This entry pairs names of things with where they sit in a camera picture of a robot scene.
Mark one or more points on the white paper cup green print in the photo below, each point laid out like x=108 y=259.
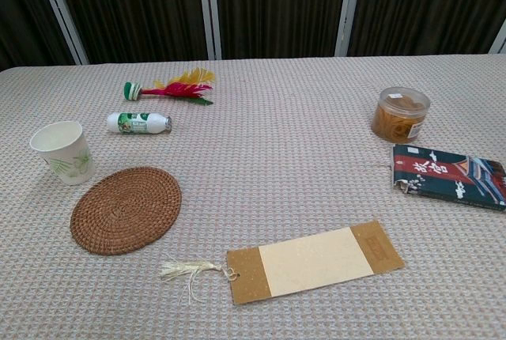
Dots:
x=75 y=162

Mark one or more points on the beige woven tablecloth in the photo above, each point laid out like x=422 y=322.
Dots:
x=276 y=158

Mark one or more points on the round brown woven rattan coaster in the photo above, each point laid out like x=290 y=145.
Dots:
x=126 y=211

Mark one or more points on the colourful feather shuttlecock green base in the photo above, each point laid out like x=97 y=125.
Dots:
x=174 y=89

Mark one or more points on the small white green-label drink bottle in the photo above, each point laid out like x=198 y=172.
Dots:
x=134 y=123

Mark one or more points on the brown cream bookmark with tassel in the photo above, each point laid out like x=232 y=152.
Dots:
x=316 y=261

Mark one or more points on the dark pleated screen panel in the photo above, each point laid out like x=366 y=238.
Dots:
x=23 y=8
x=280 y=8
x=134 y=8
x=427 y=4

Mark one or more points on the clear jar of rubber bands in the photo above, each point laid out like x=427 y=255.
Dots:
x=399 y=118

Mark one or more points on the dark blue printed card box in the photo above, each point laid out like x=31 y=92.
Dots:
x=446 y=176

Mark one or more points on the white screen frame post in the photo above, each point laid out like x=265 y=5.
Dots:
x=63 y=12
x=350 y=8
x=500 y=41
x=209 y=12

